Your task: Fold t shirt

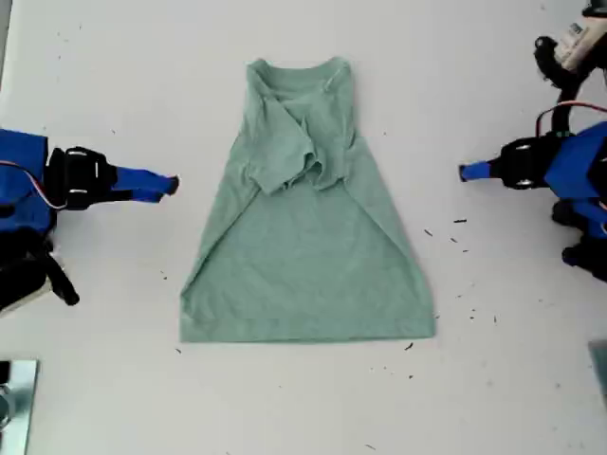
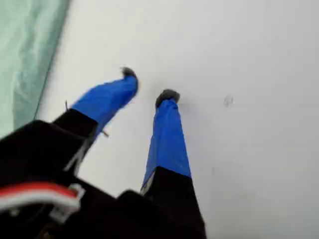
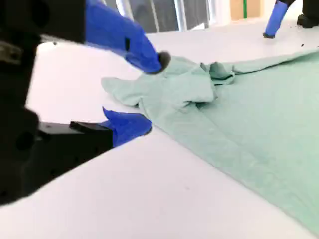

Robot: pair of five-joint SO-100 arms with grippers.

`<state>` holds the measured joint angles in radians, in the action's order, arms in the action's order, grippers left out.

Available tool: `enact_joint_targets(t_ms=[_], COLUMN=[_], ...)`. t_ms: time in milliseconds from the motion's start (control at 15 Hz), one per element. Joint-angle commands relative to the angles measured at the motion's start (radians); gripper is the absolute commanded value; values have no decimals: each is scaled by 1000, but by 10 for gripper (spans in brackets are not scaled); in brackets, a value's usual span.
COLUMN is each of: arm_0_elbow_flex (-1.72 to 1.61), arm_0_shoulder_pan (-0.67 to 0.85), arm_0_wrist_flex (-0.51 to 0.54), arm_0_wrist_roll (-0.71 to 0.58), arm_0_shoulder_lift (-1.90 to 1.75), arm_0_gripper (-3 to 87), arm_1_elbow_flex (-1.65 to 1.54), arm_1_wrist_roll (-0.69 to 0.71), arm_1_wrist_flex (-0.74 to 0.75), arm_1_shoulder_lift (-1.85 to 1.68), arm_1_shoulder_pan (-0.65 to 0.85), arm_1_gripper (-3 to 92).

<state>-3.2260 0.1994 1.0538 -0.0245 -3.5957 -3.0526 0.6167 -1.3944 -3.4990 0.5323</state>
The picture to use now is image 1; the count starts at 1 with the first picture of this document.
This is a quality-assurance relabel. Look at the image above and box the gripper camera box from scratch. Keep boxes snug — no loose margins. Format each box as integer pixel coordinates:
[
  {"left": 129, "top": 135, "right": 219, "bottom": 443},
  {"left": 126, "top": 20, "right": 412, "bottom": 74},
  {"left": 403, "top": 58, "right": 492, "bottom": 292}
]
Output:
[
  {"left": 0, "top": 278, "right": 54, "bottom": 319},
  {"left": 554, "top": 19, "right": 607, "bottom": 71}
]

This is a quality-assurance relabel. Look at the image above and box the steel plate with nut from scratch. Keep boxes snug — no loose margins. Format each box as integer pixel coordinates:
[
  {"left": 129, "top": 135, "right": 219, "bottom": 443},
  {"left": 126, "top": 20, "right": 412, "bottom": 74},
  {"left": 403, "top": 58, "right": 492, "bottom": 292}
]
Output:
[{"left": 0, "top": 358, "right": 41, "bottom": 455}]

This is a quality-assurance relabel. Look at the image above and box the arm red white wire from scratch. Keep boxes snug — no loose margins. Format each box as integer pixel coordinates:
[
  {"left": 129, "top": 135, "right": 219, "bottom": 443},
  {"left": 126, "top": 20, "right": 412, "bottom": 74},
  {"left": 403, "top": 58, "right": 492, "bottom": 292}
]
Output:
[
  {"left": 0, "top": 160, "right": 68, "bottom": 210},
  {"left": 535, "top": 100, "right": 607, "bottom": 139}
]

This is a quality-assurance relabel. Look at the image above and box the green t-shirt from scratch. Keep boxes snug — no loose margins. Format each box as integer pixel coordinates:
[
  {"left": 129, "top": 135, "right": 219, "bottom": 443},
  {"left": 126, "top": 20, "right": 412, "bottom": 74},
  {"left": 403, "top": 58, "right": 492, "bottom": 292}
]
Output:
[{"left": 178, "top": 56, "right": 436, "bottom": 343}]

